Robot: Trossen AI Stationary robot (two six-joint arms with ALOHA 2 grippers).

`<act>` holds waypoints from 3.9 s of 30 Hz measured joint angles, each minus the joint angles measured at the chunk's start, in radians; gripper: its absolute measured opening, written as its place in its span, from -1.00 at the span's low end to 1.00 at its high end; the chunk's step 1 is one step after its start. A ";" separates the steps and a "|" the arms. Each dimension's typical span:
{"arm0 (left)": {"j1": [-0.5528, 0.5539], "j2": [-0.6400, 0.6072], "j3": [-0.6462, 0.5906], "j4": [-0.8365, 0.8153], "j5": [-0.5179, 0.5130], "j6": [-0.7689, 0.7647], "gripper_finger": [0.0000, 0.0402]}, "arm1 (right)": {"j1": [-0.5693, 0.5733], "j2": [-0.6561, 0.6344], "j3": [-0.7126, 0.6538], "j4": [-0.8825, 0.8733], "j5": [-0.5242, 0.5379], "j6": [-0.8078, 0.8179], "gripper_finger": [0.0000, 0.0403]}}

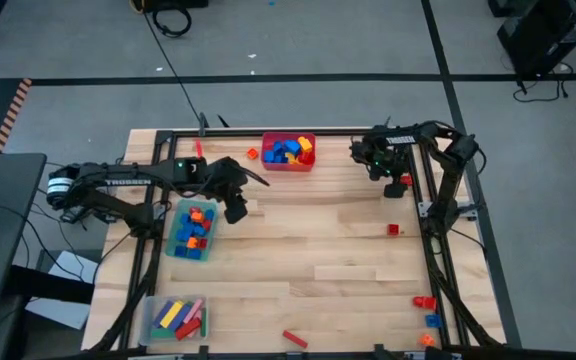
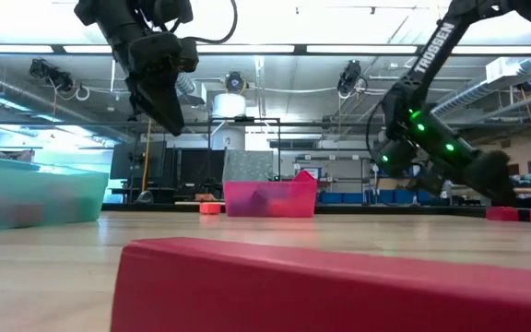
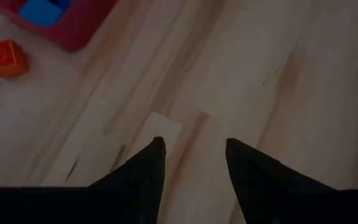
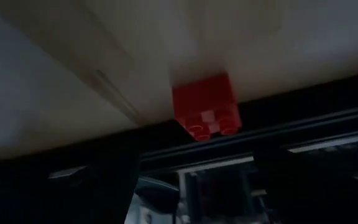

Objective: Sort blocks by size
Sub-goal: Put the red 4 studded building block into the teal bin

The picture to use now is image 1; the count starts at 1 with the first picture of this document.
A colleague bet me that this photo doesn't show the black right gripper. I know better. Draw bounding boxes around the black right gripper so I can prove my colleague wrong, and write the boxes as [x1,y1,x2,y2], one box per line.
[352,139,412,199]

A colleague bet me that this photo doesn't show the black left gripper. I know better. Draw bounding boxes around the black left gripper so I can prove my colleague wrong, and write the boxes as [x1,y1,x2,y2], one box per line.
[195,156,271,225]

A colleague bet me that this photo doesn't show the long pink block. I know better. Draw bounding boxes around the long pink block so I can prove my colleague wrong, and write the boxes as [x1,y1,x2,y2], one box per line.
[183,298,205,325]

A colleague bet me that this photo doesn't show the long yellow block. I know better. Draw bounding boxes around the long yellow block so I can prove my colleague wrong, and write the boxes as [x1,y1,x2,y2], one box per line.
[160,300,185,330]

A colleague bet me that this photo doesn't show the long red block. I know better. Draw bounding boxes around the long red block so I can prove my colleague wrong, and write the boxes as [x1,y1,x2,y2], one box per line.
[281,329,310,350]

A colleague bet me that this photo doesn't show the clear plastic bin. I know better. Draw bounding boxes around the clear plastic bin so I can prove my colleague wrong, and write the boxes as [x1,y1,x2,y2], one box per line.
[138,294,210,347]

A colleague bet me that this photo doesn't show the red plastic bin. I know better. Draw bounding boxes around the red plastic bin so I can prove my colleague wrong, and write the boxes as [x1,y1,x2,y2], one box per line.
[260,131,317,173]

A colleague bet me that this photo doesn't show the green translucent plastic bin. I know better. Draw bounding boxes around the green translucent plastic bin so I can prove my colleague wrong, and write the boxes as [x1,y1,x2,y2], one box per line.
[164,199,219,263]

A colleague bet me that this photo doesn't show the black boxy device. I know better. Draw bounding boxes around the black boxy device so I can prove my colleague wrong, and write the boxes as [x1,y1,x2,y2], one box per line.
[423,346,463,360]

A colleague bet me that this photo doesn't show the black power adapter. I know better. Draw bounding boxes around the black power adapter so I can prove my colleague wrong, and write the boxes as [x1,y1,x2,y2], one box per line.
[60,204,89,225]

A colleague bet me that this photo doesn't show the black equipment rack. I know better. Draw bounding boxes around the black equipment rack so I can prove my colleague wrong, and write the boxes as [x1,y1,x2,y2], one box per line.
[487,0,576,81]

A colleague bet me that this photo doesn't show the black side table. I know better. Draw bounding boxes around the black side table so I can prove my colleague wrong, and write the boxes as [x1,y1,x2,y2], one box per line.
[0,152,48,307]

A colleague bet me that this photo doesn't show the striped hazard strip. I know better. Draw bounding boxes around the striped hazard strip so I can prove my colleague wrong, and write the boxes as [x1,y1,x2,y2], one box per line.
[0,77,33,155]

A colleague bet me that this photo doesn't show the black aluminium table frame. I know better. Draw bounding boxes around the black aluminium table frame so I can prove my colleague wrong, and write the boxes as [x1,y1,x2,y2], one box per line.
[90,127,507,360]

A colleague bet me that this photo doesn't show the long black floor cable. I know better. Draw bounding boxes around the long black floor cable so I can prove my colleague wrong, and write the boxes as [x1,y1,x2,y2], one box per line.
[141,12,204,129]

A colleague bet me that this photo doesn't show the black floor cables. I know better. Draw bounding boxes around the black floor cables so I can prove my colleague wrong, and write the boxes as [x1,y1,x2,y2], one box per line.
[511,62,575,104]

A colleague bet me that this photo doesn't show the coiled black cable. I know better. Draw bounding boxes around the coiled black cable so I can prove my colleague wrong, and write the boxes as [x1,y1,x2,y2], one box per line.
[151,5,193,39]

